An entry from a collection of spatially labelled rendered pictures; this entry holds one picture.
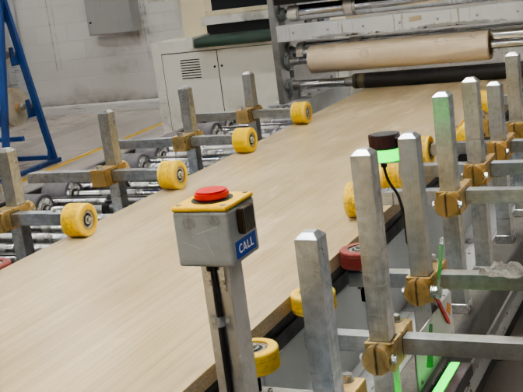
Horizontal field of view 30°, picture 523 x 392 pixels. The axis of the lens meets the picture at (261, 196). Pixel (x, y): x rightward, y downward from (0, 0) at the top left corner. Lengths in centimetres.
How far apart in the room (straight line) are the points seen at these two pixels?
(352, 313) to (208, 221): 106
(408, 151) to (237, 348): 76
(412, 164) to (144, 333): 57
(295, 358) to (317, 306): 46
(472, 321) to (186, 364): 79
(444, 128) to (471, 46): 211
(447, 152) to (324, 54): 232
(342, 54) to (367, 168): 275
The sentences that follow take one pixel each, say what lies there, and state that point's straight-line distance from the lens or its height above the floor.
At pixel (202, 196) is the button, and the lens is 109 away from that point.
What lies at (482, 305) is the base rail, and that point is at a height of 70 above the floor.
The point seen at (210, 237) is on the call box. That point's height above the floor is 119.
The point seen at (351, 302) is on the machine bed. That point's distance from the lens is 209.
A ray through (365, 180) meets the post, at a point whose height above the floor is 112.
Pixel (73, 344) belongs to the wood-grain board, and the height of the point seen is 90.
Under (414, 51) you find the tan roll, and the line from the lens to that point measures 419.
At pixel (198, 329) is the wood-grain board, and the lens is 164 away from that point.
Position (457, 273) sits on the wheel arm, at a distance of 189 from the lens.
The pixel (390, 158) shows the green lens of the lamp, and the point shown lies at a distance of 180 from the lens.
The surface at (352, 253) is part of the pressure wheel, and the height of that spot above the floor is 91.
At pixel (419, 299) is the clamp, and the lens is 185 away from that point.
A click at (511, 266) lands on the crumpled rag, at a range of 186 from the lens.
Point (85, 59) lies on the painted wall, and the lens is 1225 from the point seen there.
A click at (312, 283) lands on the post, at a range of 136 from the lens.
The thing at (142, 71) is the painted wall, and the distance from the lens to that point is 1187.
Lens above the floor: 147
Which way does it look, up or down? 13 degrees down
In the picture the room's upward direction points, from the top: 7 degrees counter-clockwise
